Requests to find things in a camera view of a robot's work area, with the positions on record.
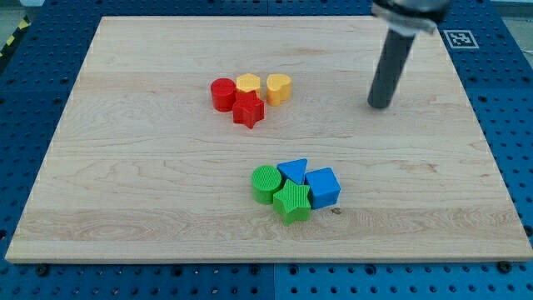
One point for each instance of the green cylinder block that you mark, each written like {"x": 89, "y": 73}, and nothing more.
{"x": 266, "y": 181}

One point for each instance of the red cylinder block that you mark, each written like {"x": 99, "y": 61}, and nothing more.
{"x": 223, "y": 94}

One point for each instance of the robot arm with grey rod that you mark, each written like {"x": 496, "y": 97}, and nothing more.
{"x": 404, "y": 18}

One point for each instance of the wooden board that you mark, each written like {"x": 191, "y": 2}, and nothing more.
{"x": 143, "y": 169}

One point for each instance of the red star block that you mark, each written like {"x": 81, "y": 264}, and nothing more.
{"x": 248, "y": 109}

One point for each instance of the yellow hexagon block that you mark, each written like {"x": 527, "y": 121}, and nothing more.
{"x": 249, "y": 82}

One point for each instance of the yellow heart block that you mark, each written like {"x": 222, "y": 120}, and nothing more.
{"x": 278, "y": 88}

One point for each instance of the green star block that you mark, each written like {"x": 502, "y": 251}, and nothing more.
{"x": 292, "y": 202}

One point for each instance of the yellow black hazard tape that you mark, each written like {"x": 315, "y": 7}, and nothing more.
{"x": 15, "y": 39}

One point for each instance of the white fiducial marker tag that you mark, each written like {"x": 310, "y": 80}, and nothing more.
{"x": 461, "y": 39}

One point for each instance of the blue triangle block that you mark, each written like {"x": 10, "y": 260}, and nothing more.
{"x": 293, "y": 170}

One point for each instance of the blue cube block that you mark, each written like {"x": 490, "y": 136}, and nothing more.
{"x": 324, "y": 187}

